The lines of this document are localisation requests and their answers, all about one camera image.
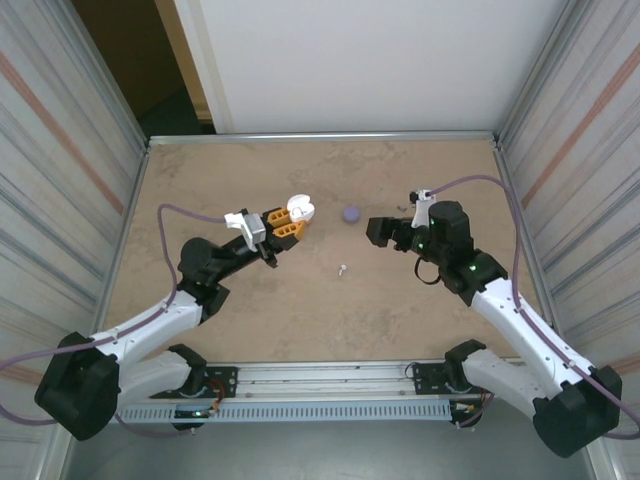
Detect white earbud charging case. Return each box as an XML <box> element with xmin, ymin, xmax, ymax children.
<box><xmin>285</xmin><ymin>193</ymin><xmax>317</xmax><ymax>224</ymax></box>

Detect translucent corrugated side panel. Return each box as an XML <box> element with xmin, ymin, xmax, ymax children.
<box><xmin>0</xmin><ymin>0</ymin><xmax>149</xmax><ymax>480</ymax></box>
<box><xmin>499</xmin><ymin>0</ymin><xmax>640</xmax><ymax>480</ymax></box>

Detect tan wooden door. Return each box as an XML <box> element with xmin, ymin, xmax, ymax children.
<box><xmin>152</xmin><ymin>0</ymin><xmax>215</xmax><ymax>122</ymax></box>

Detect grey metal sheet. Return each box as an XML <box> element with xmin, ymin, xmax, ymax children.
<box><xmin>59</xmin><ymin>422</ymin><xmax>601</xmax><ymax>480</ymax></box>

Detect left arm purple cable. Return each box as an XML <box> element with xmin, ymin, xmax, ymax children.
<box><xmin>0</xmin><ymin>202</ymin><xmax>227</xmax><ymax>439</ymax></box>

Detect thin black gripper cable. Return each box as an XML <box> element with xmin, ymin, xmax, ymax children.
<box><xmin>412</xmin><ymin>256</ymin><xmax>445</xmax><ymax>287</ymax></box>

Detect aluminium table side rail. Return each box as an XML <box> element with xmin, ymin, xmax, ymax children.
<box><xmin>492</xmin><ymin>139</ymin><xmax>569</xmax><ymax>354</ymax></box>
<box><xmin>84</xmin><ymin>142</ymin><xmax>151</xmax><ymax>364</ymax></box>

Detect aluminium frame crossbar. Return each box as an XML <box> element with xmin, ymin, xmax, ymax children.
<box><xmin>146</xmin><ymin>130</ymin><xmax>501</xmax><ymax>147</ymax></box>

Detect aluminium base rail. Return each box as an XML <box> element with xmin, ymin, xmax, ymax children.
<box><xmin>117</xmin><ymin>360</ymin><xmax>539</xmax><ymax>401</ymax></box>

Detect white door frame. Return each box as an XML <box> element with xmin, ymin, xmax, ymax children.
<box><xmin>172</xmin><ymin>0</ymin><xmax>236</xmax><ymax>135</ymax></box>

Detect aluminium frame post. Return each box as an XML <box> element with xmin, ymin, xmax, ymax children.
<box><xmin>492</xmin><ymin>0</ymin><xmax>596</xmax><ymax>144</ymax></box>
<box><xmin>47</xmin><ymin>0</ymin><xmax>151</xmax><ymax>151</ymax></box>

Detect grey slotted cable duct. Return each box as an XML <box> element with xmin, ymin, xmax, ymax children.
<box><xmin>117</xmin><ymin>401</ymin><xmax>454</xmax><ymax>425</ymax></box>

